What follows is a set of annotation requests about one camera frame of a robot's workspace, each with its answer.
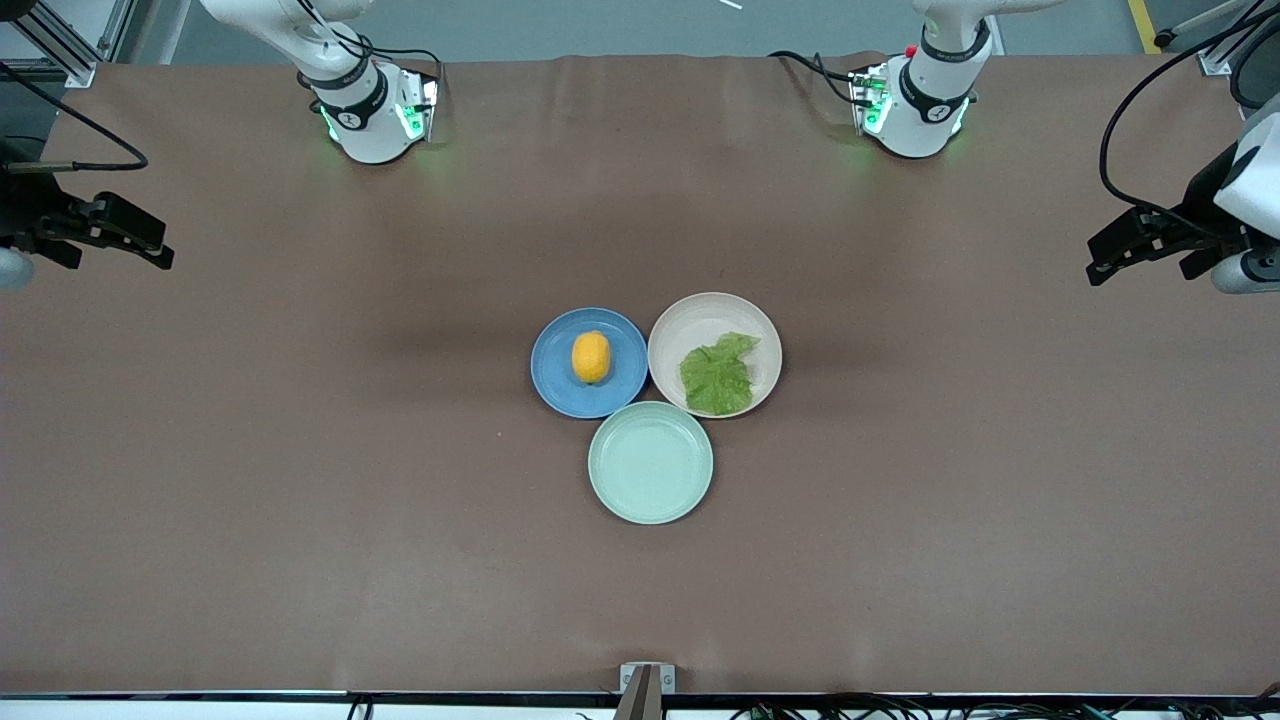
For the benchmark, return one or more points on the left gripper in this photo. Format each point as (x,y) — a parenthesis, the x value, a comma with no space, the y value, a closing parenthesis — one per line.
(1203,203)

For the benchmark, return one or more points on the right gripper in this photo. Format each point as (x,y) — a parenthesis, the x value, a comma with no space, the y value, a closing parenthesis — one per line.
(22,213)

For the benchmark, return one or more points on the green lettuce leaf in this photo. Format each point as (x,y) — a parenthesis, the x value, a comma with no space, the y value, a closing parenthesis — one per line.
(715,380)

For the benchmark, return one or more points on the yellow lemon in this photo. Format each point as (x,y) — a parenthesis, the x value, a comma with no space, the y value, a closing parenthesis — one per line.
(591,357)

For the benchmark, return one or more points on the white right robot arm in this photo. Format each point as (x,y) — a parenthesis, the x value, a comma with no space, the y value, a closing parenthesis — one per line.
(365,120)

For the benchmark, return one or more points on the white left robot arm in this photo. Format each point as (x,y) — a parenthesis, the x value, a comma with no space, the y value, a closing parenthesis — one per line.
(925,110)

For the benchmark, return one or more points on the metal base connector plate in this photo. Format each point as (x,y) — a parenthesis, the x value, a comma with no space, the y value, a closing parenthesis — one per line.
(425,105)
(865,100)

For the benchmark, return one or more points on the brown table mat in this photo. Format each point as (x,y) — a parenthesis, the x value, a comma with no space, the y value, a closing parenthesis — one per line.
(300,500)

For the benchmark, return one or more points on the beige plate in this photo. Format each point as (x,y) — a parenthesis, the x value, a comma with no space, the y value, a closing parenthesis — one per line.
(700,315)

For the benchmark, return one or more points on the blue plate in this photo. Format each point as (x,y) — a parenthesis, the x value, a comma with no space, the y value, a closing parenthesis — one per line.
(560,385)

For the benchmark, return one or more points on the mint green plate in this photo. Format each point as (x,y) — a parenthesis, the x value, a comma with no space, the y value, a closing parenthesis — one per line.
(650,465)

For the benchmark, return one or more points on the aluminium frame profile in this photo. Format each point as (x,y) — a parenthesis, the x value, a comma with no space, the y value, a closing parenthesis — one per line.
(70,60)
(1215,60)

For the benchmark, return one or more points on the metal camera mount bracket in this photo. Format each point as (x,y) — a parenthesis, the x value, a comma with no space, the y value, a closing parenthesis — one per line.
(646,680)

